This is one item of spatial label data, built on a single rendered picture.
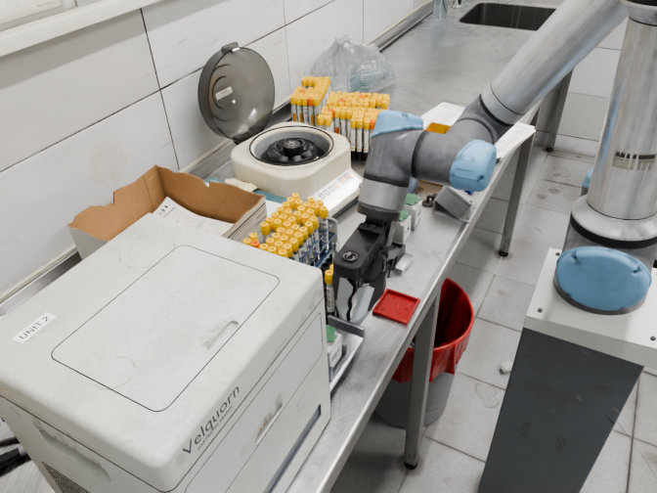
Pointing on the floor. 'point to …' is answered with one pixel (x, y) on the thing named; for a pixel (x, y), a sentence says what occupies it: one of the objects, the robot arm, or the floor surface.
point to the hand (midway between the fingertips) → (348, 325)
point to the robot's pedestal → (555, 416)
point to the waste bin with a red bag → (390, 409)
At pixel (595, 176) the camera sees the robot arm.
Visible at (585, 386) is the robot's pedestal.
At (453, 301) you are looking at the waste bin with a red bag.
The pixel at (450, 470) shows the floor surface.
